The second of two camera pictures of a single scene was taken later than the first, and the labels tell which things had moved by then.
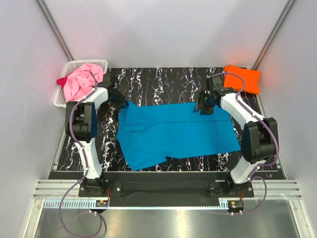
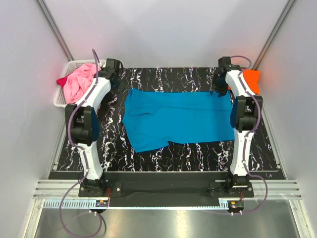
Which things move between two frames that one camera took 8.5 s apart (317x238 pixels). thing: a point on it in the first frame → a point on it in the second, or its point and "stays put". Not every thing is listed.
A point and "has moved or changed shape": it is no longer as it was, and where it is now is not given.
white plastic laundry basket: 59,99 stays put
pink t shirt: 79,82 stays put
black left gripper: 122,99 → 117,75
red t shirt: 61,81 stays put
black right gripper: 204,110 → 221,91
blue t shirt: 149,132 has moved or changed shape
